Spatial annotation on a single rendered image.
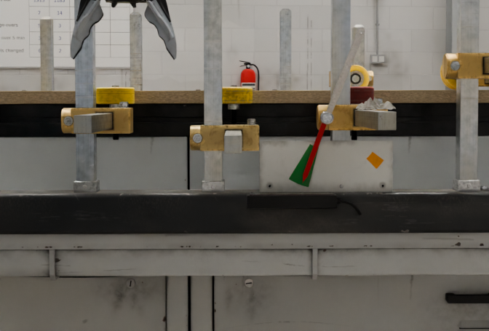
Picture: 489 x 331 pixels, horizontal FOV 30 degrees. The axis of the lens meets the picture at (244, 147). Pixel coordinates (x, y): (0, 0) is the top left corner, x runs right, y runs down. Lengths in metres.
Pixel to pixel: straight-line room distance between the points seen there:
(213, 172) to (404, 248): 0.41
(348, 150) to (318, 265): 0.24
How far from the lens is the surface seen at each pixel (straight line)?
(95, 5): 1.35
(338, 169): 1.79
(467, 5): 1.84
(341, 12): 1.80
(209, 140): 1.77
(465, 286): 2.14
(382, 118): 1.50
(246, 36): 8.97
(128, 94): 1.92
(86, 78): 1.80
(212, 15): 1.79
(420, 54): 9.33
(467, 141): 1.84
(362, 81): 2.67
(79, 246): 1.85
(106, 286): 2.09
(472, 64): 1.83
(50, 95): 2.01
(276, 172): 1.78
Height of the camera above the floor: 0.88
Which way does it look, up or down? 3 degrees down
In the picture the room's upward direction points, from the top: straight up
